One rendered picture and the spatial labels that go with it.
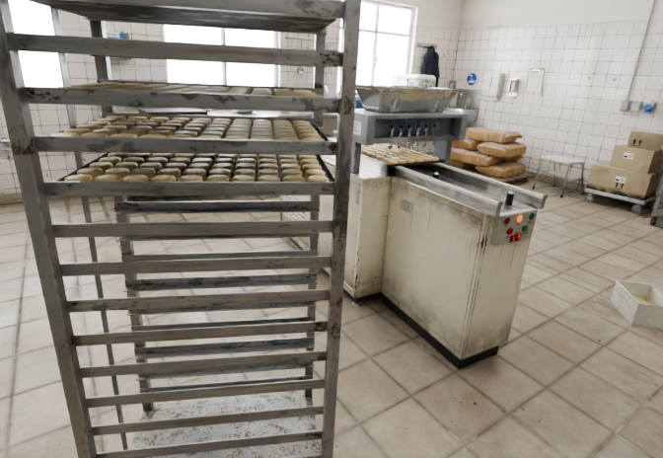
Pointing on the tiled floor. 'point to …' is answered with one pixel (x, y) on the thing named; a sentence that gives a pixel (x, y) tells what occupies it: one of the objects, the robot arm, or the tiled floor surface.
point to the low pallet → (501, 178)
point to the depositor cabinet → (353, 281)
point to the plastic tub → (638, 304)
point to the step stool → (561, 171)
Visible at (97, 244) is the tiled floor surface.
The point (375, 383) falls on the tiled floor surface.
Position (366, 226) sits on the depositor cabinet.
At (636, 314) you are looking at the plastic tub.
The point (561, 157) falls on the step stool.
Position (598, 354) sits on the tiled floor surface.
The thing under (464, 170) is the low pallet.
